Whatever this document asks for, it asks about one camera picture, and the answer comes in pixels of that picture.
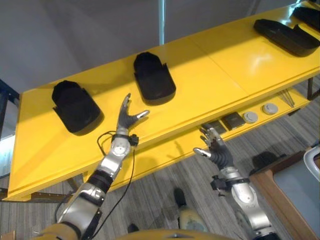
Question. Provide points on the long black sole-shaped part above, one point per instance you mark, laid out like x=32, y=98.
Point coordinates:
x=285, y=36

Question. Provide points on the yellow robot torso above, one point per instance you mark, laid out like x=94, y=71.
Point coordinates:
x=140, y=233

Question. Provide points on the grey vertical post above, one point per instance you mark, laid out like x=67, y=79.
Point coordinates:
x=162, y=22

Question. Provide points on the robot leg and dark foot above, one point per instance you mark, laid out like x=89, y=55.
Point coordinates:
x=186, y=212

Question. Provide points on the black flat square box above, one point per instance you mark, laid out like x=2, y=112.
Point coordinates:
x=217, y=126
x=233, y=121

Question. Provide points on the white plastic box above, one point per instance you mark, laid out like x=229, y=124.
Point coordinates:
x=312, y=162

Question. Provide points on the bundle of thin metal rods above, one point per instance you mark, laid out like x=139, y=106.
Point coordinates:
x=287, y=97

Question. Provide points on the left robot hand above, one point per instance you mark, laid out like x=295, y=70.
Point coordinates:
x=124, y=119

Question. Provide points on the dark metal rack frame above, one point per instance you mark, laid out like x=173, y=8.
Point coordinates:
x=7, y=105

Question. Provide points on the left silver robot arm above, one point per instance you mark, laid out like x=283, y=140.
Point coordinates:
x=97, y=182

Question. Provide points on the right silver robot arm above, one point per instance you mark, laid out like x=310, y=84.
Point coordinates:
x=247, y=202

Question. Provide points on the brown wooden table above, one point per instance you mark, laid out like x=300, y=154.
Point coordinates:
x=277, y=190

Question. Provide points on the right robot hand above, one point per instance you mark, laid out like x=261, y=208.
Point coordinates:
x=220, y=152

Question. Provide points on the grey round disc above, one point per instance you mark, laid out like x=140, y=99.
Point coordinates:
x=270, y=108
x=250, y=116

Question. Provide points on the yellow shelf unit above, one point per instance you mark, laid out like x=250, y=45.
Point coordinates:
x=200, y=82

